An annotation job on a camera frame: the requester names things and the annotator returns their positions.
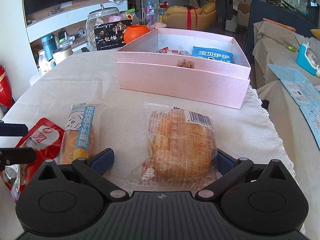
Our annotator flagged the blue children picture book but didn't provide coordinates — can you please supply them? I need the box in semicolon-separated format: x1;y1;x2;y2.
268;64;319;108

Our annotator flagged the blue toy device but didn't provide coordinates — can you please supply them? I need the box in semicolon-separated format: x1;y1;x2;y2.
296;43;319;77

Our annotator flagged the yellow sofa with ribbon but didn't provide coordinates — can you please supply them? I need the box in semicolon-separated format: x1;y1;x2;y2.
162;0;217;31

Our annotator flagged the black remote control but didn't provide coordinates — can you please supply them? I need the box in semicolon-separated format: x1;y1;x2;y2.
81;47;90;53

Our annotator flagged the red vase ornament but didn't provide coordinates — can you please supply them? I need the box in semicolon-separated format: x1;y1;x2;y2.
0;65;12;108

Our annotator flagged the red strawberry snack bag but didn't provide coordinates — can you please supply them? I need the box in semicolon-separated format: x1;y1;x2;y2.
156;47;181;55

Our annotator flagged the yellow cushion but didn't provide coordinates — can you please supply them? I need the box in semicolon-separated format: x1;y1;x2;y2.
310;29;320;40

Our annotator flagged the orange pumpkin bucket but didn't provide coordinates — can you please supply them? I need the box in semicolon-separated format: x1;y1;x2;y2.
124;25;150;44

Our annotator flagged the blue seaweed biscuit bag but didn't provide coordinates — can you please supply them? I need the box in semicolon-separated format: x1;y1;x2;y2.
191;46;233;63

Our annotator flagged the long cheese bread packet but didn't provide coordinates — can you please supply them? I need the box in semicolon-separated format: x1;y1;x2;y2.
58;103;102;164

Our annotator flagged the round toast bread packet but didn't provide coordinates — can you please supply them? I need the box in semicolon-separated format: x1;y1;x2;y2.
124;102;220;192

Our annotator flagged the pink plush toy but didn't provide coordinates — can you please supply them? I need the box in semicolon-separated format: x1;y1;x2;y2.
148;22;167;31

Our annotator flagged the small snack jar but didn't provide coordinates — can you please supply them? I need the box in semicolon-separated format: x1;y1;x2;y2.
38;49;52;76

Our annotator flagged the dark coat on stand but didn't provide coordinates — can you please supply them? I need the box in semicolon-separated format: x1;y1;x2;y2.
209;0;237;22

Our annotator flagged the teal thermos bottle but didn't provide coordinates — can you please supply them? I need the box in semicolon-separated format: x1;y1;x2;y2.
41;33;57;62

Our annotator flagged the pink gift box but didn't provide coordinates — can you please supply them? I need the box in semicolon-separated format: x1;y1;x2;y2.
116;28;251;109

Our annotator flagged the black plum snack box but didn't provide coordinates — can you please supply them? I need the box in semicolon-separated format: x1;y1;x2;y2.
94;20;132;50

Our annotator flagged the red chicken leg packet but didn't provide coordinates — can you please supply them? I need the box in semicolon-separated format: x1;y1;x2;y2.
1;118;65;202

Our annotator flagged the glass jar with nuts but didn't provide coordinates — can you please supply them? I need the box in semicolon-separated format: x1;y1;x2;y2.
86;4;124;48

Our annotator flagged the cream mug with lid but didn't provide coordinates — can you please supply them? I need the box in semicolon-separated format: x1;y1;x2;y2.
52;46;73;67

